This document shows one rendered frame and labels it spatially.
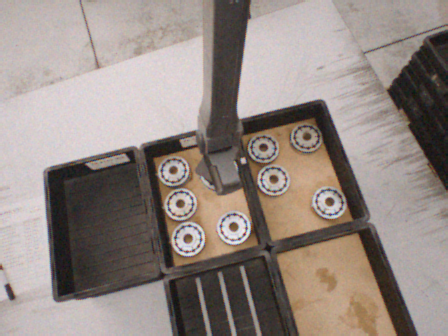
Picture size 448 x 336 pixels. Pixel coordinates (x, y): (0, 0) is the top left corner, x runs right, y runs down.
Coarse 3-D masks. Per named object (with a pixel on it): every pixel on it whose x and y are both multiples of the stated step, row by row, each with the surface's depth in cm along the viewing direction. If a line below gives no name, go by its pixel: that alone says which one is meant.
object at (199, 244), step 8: (184, 224) 102; (192, 224) 102; (176, 232) 102; (200, 232) 102; (176, 240) 101; (200, 240) 101; (176, 248) 100; (184, 248) 100; (192, 248) 100; (200, 248) 100
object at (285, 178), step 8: (264, 168) 107; (272, 168) 107; (280, 168) 107; (264, 176) 106; (288, 176) 106; (264, 184) 105; (280, 184) 105; (288, 184) 105; (264, 192) 104; (272, 192) 104; (280, 192) 104
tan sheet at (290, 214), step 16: (288, 128) 114; (288, 144) 112; (288, 160) 111; (304, 160) 110; (320, 160) 110; (256, 176) 109; (304, 176) 109; (320, 176) 108; (336, 176) 108; (288, 192) 107; (304, 192) 107; (272, 208) 106; (288, 208) 106; (304, 208) 105; (272, 224) 104; (288, 224) 104; (304, 224) 104; (320, 224) 104; (272, 240) 103
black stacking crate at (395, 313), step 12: (324, 240) 99; (372, 240) 93; (276, 252) 96; (372, 252) 95; (372, 264) 98; (384, 276) 91; (384, 288) 93; (384, 300) 96; (396, 300) 88; (396, 312) 90; (396, 324) 92
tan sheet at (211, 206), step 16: (160, 160) 113; (192, 160) 112; (192, 176) 111; (160, 192) 109; (208, 192) 109; (240, 192) 108; (208, 208) 107; (224, 208) 107; (240, 208) 106; (176, 224) 106; (208, 224) 105; (192, 240) 104; (208, 240) 104; (256, 240) 103; (176, 256) 103; (208, 256) 102
